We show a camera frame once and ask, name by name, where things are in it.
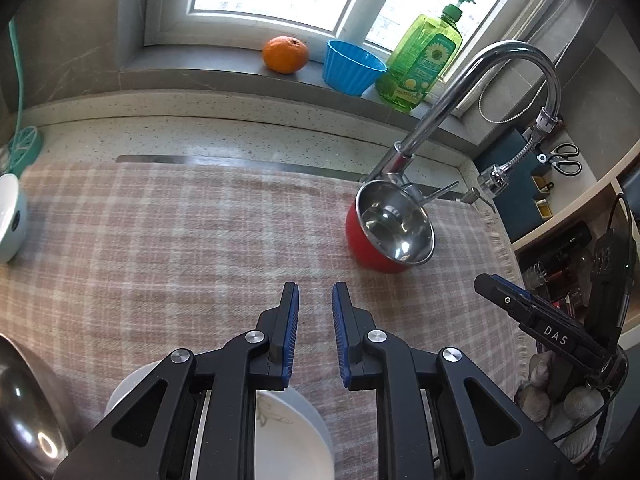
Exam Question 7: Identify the pink plaid cloth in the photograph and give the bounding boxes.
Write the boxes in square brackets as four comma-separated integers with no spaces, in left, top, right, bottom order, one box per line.
[0,160,526,480]

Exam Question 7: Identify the black handled scissors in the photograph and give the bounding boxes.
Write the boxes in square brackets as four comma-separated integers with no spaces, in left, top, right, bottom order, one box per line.
[537,142,581,177]

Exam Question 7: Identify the blue fluted cup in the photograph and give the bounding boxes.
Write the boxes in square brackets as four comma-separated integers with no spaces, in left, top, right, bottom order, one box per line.
[322,40,388,97]

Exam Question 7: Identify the chrome kitchen faucet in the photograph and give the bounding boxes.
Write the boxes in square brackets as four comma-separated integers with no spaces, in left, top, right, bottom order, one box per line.
[357,40,561,213]

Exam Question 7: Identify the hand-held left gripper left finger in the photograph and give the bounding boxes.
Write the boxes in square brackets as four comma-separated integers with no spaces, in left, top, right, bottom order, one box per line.
[52,281,301,480]

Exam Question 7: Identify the green dish soap bottle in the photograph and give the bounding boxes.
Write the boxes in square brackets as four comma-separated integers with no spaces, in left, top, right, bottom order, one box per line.
[375,0,476,113]

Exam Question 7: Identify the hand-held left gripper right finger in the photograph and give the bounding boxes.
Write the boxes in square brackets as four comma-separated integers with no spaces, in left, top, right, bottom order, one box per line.
[331,281,581,480]

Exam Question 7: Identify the white window frame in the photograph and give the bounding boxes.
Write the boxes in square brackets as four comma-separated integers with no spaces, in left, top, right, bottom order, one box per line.
[142,0,591,126]

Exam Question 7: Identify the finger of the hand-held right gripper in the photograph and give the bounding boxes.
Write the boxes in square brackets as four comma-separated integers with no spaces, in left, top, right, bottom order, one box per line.
[473,273,538,329]

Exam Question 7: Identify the red steel bowl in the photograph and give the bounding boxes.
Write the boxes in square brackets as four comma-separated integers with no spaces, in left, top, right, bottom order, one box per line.
[345,180,436,275]

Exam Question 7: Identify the green cable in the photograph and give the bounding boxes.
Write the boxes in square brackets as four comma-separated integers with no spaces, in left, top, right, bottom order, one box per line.
[7,15,27,136]

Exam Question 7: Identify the blue knife holder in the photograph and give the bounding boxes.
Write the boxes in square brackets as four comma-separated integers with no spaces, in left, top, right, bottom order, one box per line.
[472,127,556,241]

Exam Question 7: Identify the orange tangerine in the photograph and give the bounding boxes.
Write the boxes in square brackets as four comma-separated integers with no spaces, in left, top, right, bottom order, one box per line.
[263,36,309,75]

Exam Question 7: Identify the mint green bowl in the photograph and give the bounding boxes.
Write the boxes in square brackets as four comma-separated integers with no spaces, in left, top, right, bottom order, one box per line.
[0,173,28,265]

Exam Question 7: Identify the wooden shelf unit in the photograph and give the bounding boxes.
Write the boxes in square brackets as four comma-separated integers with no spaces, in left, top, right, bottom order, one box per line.
[510,135,640,361]

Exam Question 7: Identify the white patterned bowl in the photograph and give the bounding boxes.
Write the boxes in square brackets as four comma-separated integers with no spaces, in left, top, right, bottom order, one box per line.
[256,391,335,480]

